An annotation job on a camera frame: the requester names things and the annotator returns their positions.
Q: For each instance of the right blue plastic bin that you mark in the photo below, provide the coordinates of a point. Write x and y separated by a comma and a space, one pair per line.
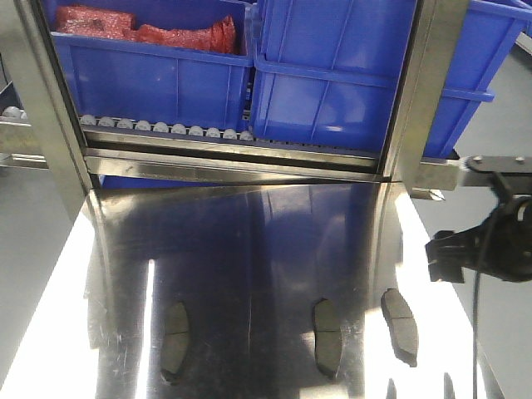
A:
327, 71

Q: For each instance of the left blue plastic bin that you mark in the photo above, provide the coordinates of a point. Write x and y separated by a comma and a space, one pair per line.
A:
152, 82

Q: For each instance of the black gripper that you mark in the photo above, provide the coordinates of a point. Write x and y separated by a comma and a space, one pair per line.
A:
500, 246

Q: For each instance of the blue plastic bin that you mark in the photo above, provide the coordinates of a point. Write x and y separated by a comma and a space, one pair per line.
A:
152, 82
327, 71

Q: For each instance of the grey brake pad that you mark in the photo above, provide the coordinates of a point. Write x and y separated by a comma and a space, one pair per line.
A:
328, 337
175, 342
401, 325

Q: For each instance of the white roller wheel row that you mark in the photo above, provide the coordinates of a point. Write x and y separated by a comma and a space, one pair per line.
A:
162, 127

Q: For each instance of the red bubble wrap bag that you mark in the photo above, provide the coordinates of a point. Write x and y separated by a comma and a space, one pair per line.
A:
104, 23

